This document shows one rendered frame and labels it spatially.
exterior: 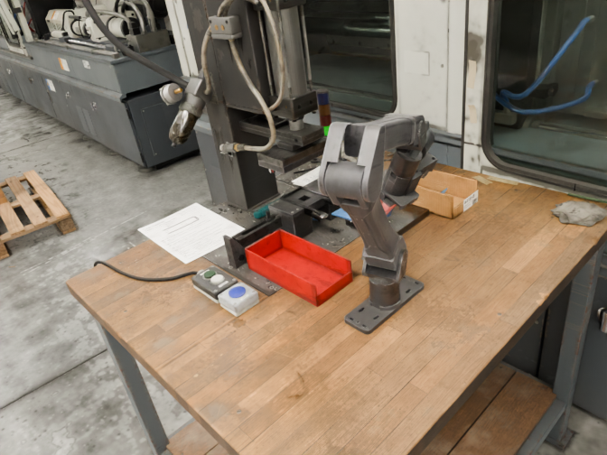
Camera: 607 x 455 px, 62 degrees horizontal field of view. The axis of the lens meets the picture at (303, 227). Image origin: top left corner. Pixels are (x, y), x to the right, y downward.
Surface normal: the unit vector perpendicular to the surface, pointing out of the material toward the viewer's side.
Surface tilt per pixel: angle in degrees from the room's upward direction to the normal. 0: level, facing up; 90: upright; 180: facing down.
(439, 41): 90
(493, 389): 0
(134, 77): 90
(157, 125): 90
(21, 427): 0
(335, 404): 0
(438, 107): 90
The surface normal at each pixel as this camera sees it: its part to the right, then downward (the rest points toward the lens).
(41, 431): -0.13, -0.86
